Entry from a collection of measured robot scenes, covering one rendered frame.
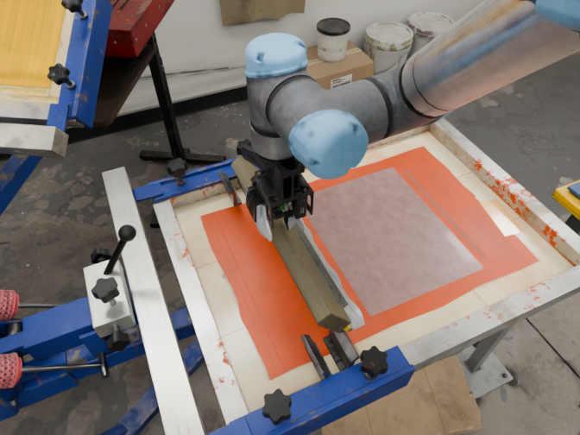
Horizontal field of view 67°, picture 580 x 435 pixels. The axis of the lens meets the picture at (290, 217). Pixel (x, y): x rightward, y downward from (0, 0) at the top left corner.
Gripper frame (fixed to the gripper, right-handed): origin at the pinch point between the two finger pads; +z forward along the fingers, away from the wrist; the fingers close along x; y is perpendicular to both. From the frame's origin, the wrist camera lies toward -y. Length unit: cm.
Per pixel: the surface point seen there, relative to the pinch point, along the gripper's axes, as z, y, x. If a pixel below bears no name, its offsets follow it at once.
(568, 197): 14, 9, 71
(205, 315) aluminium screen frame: 10.2, 6.2, -16.6
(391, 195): 13.8, -8.3, 32.8
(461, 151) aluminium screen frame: 11, -12, 56
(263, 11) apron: 52, -195, 74
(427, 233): 13.8, 4.8, 33.6
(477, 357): 99, 13, 74
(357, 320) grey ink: 13.5, 16.9, 8.9
